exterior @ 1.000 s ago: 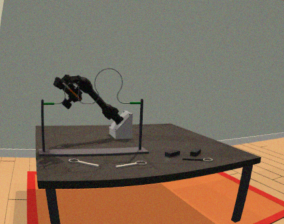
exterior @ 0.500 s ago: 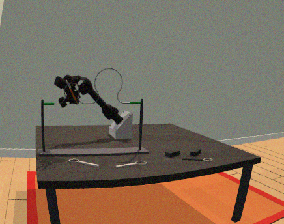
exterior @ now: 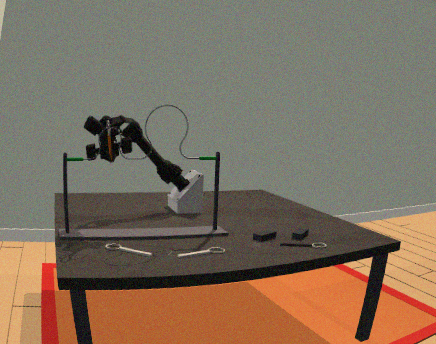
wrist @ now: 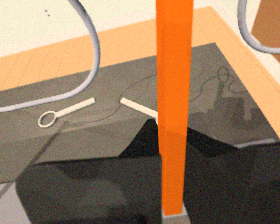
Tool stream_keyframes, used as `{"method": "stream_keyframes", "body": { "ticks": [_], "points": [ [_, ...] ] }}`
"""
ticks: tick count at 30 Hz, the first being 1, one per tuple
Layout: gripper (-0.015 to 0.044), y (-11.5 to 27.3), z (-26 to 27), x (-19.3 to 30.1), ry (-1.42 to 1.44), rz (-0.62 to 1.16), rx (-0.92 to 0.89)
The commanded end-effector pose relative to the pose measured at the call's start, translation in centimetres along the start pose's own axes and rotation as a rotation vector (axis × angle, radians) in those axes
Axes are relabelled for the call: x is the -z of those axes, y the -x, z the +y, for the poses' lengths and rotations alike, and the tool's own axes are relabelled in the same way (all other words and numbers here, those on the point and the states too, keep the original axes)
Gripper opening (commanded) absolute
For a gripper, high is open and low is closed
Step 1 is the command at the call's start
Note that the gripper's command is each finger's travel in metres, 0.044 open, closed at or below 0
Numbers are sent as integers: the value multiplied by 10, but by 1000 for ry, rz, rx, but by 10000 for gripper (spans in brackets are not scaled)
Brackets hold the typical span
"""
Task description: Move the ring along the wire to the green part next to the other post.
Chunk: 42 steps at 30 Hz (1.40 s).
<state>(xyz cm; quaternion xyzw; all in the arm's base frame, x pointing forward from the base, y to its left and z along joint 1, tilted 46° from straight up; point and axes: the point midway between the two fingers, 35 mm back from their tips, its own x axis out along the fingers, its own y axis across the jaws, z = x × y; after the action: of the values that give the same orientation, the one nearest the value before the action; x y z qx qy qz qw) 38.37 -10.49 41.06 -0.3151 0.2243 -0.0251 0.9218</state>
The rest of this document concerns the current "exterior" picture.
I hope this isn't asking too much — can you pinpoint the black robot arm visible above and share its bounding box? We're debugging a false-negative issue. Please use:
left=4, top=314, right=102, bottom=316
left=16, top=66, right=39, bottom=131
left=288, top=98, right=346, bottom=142
left=84, top=115, right=190, bottom=192

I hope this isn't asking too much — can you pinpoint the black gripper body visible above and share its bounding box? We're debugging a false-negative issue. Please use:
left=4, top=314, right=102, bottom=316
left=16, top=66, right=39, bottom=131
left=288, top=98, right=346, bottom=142
left=86, top=134, right=132, bottom=161

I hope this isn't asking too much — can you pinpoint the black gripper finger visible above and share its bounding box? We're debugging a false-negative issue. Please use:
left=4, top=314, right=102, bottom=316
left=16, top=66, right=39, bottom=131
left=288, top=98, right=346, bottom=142
left=111, top=143, right=119, bottom=163
left=100, top=145, right=112, bottom=163

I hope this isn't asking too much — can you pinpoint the white loop with straight handle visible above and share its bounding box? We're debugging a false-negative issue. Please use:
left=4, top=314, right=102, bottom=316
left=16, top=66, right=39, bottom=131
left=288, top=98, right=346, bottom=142
left=178, top=248, right=225, bottom=258
left=105, top=244, right=152, bottom=257

